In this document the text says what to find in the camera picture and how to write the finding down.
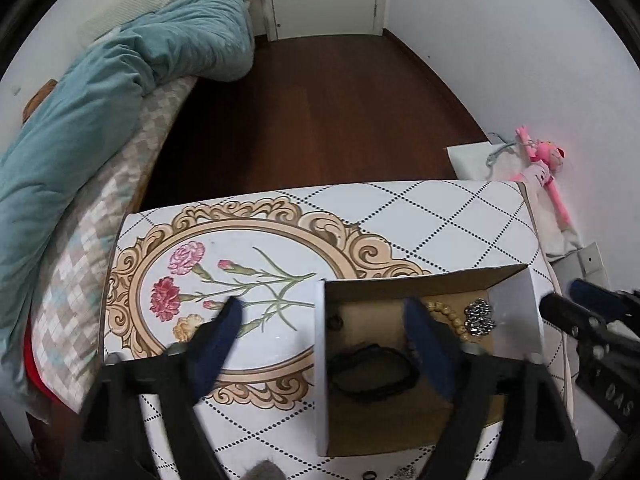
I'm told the teal quilted blanket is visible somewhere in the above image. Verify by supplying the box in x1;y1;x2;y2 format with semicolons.
0;0;259;361

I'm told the pink plush toy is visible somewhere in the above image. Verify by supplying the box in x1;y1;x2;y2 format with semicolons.
509;125;576;216

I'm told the silver metal bracelet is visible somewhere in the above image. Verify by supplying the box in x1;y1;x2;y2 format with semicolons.
464;298;497;336

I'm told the grey furry object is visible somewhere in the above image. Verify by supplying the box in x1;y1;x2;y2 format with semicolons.
241;460;287;480

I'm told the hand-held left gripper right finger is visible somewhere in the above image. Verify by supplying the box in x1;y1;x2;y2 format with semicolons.
402;298;597;480

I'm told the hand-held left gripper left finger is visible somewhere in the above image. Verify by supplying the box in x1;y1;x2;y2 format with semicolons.
65;297;245;480

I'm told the checkered bed mattress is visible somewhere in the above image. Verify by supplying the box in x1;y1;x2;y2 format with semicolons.
31;76;197;414

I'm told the white wall socket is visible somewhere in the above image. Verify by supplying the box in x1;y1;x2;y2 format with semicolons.
579;242;609;276

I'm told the wooden bed headboard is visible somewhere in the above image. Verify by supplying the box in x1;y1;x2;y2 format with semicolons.
23;79;58;124

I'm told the beige beaded bracelet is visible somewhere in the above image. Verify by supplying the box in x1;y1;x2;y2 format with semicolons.
424;299;484;347

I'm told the red cloth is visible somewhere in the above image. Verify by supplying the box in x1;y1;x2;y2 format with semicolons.
22;330;44;396

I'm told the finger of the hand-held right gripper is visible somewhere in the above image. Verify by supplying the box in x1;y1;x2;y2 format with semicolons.
569;278;640;319
539;292;609;342

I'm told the white cardboard box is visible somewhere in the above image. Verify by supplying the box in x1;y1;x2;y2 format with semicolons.
313;263;547;458

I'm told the black braided bracelet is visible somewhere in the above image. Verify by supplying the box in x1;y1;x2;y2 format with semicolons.
327;342;422;403

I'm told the white paper bag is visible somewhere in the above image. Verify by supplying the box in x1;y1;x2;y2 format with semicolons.
446;133;583;261

